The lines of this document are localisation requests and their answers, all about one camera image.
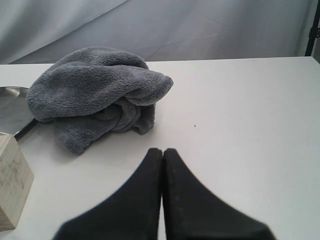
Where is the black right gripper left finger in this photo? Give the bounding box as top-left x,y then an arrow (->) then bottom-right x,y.
53,148 -> 163,240

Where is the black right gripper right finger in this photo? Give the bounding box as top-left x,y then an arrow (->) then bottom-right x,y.
162,148 -> 273,240

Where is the light wooden cube block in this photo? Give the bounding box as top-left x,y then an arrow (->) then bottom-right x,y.
0,135 -> 34,232

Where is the grey fluffy towel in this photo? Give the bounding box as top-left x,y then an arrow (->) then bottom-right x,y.
26,47 -> 174,155

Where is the round stainless steel plate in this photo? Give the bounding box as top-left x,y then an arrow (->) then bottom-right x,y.
0,86 -> 38,139

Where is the white backdrop curtain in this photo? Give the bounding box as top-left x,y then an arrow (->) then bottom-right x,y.
0,0 -> 317,64

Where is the black stand pole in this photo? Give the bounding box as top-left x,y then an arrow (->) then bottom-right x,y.
304,0 -> 320,57

